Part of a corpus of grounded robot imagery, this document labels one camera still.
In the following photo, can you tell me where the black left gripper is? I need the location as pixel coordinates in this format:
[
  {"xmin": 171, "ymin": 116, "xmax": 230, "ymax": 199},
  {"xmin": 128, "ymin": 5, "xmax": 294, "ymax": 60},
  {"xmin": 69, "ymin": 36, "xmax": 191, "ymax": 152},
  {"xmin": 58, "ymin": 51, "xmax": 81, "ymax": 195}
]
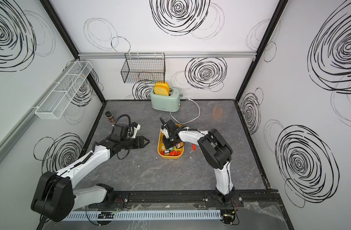
[{"xmin": 121, "ymin": 136, "xmax": 150, "ymax": 150}]

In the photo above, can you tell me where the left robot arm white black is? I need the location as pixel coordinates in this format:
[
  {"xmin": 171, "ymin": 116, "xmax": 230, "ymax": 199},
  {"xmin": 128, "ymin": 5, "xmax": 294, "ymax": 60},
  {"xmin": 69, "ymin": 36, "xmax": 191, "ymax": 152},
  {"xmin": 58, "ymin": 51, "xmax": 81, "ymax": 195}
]
[{"xmin": 30, "ymin": 135, "xmax": 150, "ymax": 223}]

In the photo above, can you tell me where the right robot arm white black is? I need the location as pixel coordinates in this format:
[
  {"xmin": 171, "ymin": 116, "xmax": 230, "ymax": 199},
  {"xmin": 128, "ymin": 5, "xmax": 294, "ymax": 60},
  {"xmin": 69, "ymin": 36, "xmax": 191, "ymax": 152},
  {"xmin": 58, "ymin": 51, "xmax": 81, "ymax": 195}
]
[{"xmin": 160, "ymin": 118, "xmax": 234, "ymax": 203}]

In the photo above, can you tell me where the yellow plastic storage box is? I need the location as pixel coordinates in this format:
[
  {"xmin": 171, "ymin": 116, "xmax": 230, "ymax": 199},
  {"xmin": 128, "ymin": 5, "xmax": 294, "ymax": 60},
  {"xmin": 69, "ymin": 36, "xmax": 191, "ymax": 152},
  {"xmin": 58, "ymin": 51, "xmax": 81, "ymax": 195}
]
[{"xmin": 157, "ymin": 131, "xmax": 185, "ymax": 160}]

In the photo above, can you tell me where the mint green toaster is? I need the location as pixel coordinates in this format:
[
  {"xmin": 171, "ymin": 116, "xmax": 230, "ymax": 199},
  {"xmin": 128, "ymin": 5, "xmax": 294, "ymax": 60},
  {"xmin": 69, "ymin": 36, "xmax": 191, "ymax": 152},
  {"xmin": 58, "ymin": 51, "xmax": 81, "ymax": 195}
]
[{"xmin": 151, "ymin": 88, "xmax": 181, "ymax": 112}]

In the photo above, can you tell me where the spice bottle black cap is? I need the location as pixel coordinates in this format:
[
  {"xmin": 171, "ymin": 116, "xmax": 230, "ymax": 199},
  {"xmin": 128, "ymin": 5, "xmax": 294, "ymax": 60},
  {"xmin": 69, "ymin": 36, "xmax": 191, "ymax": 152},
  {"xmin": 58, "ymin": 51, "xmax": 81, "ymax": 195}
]
[{"xmin": 105, "ymin": 111, "xmax": 115, "ymax": 125}]

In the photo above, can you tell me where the yellow toast slice front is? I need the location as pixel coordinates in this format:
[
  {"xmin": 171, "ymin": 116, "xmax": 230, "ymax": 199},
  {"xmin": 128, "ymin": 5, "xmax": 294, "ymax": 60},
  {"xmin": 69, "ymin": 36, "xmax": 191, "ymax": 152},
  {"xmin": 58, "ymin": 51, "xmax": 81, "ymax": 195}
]
[{"xmin": 154, "ymin": 85, "xmax": 170, "ymax": 96}]

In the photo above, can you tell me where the orange toast slice back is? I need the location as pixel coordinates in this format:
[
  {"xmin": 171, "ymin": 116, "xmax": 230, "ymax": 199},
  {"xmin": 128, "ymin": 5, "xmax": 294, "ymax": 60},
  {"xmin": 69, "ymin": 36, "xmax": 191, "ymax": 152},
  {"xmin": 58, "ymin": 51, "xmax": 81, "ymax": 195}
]
[{"xmin": 155, "ymin": 81, "xmax": 169, "ymax": 87}]

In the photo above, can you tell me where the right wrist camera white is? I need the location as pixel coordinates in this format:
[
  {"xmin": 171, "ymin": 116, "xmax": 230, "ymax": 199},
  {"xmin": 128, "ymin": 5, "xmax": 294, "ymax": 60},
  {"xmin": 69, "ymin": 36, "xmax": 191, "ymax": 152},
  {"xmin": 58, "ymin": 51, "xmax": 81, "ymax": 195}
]
[{"xmin": 161, "ymin": 125, "xmax": 169, "ymax": 139}]

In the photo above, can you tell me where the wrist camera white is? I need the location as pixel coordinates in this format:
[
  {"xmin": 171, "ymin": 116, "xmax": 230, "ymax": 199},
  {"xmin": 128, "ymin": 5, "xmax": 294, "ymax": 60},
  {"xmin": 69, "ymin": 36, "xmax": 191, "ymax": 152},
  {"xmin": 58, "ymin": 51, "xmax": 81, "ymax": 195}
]
[
  {"xmin": 161, "ymin": 125, "xmax": 169, "ymax": 139},
  {"xmin": 129, "ymin": 122, "xmax": 141, "ymax": 139}
]

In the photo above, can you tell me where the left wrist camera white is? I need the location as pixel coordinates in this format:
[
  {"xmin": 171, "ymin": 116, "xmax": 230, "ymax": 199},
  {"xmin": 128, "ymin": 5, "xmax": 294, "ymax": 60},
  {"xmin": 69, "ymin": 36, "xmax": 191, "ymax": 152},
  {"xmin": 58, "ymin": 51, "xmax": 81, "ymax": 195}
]
[{"xmin": 129, "ymin": 122, "xmax": 141, "ymax": 139}]

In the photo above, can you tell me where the white toaster power cable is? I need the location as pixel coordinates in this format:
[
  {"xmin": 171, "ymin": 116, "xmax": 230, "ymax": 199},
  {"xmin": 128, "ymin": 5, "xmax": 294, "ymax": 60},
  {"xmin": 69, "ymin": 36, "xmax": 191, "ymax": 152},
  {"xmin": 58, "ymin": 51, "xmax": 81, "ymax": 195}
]
[{"xmin": 170, "ymin": 97, "xmax": 201, "ymax": 126}]

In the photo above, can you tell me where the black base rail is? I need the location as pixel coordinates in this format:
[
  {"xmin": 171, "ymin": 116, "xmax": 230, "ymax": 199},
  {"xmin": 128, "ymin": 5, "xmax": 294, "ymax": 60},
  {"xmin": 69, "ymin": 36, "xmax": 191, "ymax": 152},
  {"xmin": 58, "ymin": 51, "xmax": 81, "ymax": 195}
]
[{"xmin": 105, "ymin": 189, "xmax": 281, "ymax": 209}]

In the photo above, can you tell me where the black wire wall basket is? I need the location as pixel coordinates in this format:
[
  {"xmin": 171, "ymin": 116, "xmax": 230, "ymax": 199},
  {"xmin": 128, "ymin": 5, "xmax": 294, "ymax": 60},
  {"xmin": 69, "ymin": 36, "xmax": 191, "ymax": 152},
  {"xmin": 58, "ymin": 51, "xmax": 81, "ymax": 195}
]
[{"xmin": 121, "ymin": 52, "xmax": 166, "ymax": 83}]

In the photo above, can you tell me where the white slotted cable duct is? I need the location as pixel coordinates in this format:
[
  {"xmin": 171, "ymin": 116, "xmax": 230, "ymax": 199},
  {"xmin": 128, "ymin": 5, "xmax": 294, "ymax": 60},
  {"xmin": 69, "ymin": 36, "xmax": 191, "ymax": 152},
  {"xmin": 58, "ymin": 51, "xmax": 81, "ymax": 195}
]
[{"xmin": 64, "ymin": 210, "xmax": 222, "ymax": 221}]

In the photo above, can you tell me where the white mesh wall shelf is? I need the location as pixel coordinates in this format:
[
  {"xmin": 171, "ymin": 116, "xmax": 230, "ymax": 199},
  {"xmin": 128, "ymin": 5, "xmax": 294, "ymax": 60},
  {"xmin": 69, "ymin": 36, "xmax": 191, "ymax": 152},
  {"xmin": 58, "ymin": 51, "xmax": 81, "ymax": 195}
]
[{"xmin": 35, "ymin": 60, "xmax": 93, "ymax": 119}]

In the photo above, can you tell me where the aluminium wall rail back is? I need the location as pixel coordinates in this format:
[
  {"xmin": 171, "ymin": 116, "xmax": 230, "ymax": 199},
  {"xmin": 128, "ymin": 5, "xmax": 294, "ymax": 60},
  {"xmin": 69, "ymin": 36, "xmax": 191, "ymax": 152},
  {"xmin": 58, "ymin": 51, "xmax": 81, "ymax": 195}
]
[{"xmin": 78, "ymin": 51, "xmax": 257, "ymax": 59}]

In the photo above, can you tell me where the aluminium wall rail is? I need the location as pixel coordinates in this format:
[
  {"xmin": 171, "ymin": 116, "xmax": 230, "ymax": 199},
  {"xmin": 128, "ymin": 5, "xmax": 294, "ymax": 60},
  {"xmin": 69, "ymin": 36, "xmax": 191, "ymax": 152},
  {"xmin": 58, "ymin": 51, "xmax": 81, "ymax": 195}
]
[
  {"xmin": 0, "ymin": 58, "xmax": 79, "ymax": 164},
  {"xmin": 78, "ymin": 51, "xmax": 257, "ymax": 59}
]

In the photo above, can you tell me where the aluminium wall rail left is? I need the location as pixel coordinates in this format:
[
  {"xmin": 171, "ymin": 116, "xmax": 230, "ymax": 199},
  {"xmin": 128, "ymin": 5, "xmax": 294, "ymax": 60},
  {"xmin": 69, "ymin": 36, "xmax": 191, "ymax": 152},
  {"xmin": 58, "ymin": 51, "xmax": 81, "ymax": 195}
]
[{"xmin": 0, "ymin": 58, "xmax": 79, "ymax": 164}]

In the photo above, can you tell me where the black corner frame post left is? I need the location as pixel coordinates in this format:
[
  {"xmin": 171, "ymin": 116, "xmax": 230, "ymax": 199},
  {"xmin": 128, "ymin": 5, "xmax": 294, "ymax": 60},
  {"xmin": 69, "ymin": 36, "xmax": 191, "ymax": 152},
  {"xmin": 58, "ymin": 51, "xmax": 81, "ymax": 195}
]
[{"xmin": 39, "ymin": 0, "xmax": 106, "ymax": 104}]

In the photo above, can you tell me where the black corner frame post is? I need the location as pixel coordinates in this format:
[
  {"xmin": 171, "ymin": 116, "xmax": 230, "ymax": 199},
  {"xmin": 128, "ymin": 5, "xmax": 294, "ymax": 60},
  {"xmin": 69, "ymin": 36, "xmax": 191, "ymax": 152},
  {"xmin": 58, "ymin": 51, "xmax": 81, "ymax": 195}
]
[
  {"xmin": 39, "ymin": 0, "xmax": 106, "ymax": 104},
  {"xmin": 235, "ymin": 0, "xmax": 288, "ymax": 103}
]

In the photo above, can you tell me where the black corner frame post right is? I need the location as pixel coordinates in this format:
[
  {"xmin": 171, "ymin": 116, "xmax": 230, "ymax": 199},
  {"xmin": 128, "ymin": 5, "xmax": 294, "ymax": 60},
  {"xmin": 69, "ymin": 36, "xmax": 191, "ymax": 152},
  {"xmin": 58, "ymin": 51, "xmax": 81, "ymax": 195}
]
[{"xmin": 235, "ymin": 0, "xmax": 288, "ymax": 103}]

